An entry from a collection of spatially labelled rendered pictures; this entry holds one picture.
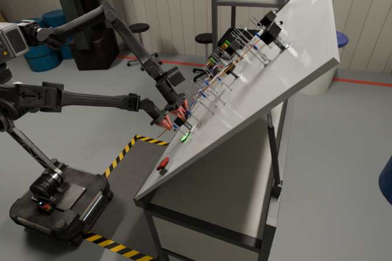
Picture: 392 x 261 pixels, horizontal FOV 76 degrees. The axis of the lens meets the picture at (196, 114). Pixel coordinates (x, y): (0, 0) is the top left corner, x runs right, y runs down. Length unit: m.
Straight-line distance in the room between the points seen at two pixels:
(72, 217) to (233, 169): 1.22
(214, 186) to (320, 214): 1.19
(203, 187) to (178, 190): 0.13
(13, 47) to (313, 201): 2.31
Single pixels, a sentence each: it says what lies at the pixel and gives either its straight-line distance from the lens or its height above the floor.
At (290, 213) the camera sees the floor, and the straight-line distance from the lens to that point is 2.26.
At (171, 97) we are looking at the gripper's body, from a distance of 1.08.
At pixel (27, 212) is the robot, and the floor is 0.24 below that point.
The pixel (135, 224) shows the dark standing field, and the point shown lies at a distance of 2.23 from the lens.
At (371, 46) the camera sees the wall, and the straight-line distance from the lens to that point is 4.33.
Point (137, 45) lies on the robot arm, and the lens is 1.21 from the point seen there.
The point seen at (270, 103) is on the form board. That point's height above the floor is 1.52.
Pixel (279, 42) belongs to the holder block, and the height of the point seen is 1.55.
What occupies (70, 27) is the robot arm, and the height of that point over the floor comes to 1.50.
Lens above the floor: 1.88
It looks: 38 degrees down
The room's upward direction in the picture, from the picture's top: 4 degrees counter-clockwise
